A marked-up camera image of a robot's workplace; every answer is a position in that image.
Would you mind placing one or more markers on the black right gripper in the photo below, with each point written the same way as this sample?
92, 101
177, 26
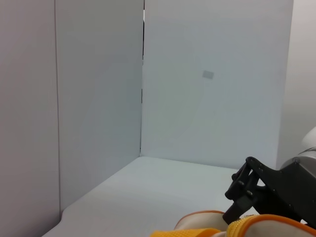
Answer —
288, 192

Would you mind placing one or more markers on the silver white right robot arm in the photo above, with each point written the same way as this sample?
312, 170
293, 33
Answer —
308, 160

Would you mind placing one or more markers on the grey rectangular wall sticker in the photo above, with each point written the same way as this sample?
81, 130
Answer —
208, 74

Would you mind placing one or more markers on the beige orange bear food bag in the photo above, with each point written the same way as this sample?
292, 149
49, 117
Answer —
266, 227

